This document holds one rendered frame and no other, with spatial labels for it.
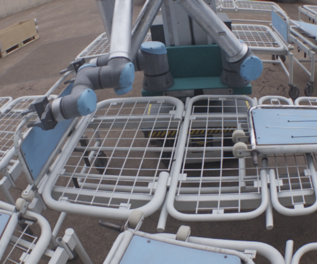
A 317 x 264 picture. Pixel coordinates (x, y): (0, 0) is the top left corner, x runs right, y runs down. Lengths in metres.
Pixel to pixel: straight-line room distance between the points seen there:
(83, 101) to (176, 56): 0.95
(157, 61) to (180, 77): 0.26
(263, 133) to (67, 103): 0.79
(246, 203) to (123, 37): 0.80
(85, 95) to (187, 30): 1.03
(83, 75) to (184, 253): 0.74
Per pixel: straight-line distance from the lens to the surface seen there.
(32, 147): 1.37
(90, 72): 1.21
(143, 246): 0.92
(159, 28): 2.10
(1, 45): 6.95
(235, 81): 1.84
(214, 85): 1.87
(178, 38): 2.00
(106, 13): 1.61
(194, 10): 1.48
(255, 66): 1.65
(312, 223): 1.76
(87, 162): 1.76
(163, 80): 1.85
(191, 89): 1.86
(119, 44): 1.23
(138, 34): 1.60
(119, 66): 1.18
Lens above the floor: 1.32
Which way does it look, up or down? 33 degrees down
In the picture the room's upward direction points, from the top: 9 degrees counter-clockwise
